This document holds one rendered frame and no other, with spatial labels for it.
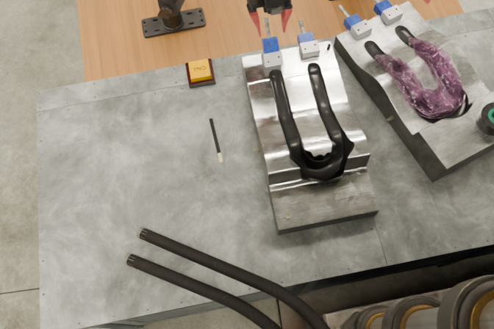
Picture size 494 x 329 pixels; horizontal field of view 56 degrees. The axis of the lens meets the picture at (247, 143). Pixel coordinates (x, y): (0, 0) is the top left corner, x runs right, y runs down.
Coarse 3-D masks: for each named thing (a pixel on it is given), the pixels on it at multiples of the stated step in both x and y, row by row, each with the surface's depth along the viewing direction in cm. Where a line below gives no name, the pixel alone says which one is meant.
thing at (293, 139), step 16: (272, 80) 130; (320, 80) 130; (320, 96) 128; (288, 112) 127; (320, 112) 125; (288, 128) 123; (336, 128) 121; (288, 144) 118; (336, 144) 115; (352, 144) 115; (304, 160) 120; (320, 160) 116; (336, 160) 121; (304, 176) 118; (320, 176) 120; (336, 176) 118
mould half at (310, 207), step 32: (256, 64) 132; (288, 64) 131; (320, 64) 131; (256, 96) 128; (288, 96) 128; (256, 128) 127; (320, 128) 121; (352, 128) 119; (288, 160) 116; (352, 160) 117; (288, 192) 120; (320, 192) 120; (352, 192) 120; (288, 224) 117; (320, 224) 119
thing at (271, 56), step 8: (264, 40) 128; (272, 40) 128; (264, 48) 128; (272, 48) 128; (264, 56) 127; (272, 56) 128; (280, 56) 128; (264, 64) 130; (272, 64) 128; (280, 64) 128
